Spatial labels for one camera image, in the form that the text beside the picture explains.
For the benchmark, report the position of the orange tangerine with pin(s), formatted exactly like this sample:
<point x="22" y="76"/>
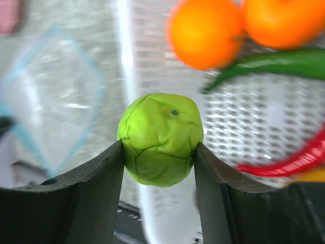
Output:
<point x="205" y="34"/>
<point x="283" y="24"/>

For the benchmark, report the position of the red chili pepper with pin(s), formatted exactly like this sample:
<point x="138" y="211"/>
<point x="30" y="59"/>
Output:
<point x="310" y="156"/>

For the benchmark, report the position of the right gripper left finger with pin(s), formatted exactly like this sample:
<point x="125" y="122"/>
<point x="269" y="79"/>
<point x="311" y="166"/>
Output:
<point x="79" y="206"/>

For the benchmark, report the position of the green wrinkled fruit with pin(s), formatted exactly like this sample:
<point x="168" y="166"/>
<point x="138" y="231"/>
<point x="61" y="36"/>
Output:
<point x="160" y="133"/>

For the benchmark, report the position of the white plastic basket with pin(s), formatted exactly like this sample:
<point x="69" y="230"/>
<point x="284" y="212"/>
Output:
<point x="254" y="119"/>

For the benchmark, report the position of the green chili pepper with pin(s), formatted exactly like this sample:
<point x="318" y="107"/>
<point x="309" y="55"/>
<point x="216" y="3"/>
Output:
<point x="303" y="62"/>

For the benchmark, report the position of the clear zip top bag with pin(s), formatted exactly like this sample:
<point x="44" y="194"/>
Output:
<point x="53" y="93"/>

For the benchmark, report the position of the pink dotted plate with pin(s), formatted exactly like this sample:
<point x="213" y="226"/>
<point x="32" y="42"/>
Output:
<point x="10" y="16"/>

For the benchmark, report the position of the yellow orange mango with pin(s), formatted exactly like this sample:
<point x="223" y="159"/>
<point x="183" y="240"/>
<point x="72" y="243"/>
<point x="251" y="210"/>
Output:
<point x="315" y="175"/>

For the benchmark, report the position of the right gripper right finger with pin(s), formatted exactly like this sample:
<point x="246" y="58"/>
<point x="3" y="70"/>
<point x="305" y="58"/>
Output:
<point x="235" y="208"/>

